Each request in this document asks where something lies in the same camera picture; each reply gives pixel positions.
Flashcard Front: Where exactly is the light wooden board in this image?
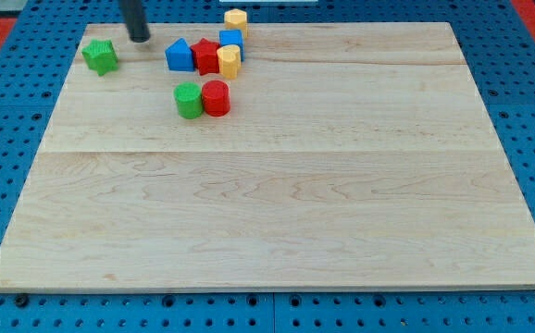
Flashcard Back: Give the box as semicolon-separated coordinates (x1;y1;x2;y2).
0;22;535;294

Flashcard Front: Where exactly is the red cylinder block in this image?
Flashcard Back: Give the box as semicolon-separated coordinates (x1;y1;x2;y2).
202;80;230;117

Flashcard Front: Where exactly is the green cylinder block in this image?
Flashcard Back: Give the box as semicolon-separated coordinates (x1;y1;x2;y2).
173;82;204;119

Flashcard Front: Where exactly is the yellow heart block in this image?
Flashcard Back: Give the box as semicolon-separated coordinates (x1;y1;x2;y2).
217;44;242;80

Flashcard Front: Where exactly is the red star block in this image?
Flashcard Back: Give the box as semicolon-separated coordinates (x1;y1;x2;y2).
190;38;220;76

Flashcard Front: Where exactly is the blue cube block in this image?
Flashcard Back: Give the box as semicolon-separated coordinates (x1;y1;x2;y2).
218;30;245;62

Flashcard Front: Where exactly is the blue pentagon block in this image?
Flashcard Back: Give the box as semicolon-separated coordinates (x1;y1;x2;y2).
165;38;195;72

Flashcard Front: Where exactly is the yellow hexagon block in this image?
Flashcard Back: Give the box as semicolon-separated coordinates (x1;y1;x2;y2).
224;8;248;39

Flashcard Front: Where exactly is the green star block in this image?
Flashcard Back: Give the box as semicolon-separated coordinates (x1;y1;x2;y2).
81;40;118;76

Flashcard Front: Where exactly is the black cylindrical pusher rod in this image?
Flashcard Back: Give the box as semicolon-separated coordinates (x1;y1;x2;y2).
118;0;151;43

